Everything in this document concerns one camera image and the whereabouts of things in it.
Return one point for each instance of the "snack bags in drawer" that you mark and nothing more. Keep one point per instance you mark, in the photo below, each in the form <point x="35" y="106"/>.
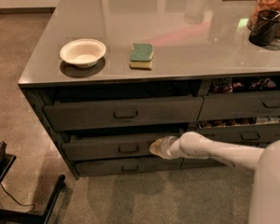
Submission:
<point x="242" y="84"/>

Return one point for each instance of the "white paper bowl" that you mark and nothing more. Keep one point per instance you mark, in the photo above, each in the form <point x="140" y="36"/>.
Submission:
<point x="83" y="53"/>

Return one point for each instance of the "green yellow sponge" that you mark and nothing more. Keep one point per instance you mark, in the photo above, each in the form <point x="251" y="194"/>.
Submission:
<point x="141" y="56"/>

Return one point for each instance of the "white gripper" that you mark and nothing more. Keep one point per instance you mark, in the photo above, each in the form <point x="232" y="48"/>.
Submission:
<point x="168" y="146"/>

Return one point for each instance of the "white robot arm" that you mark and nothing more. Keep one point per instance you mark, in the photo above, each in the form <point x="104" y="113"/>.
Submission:
<point x="263" y="162"/>

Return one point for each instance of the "grey kitchen counter cabinet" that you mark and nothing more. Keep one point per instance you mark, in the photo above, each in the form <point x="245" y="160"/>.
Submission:
<point x="109" y="77"/>

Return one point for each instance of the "black mesh cup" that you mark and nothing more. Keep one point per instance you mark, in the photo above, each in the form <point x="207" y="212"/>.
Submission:
<point x="265" y="28"/>

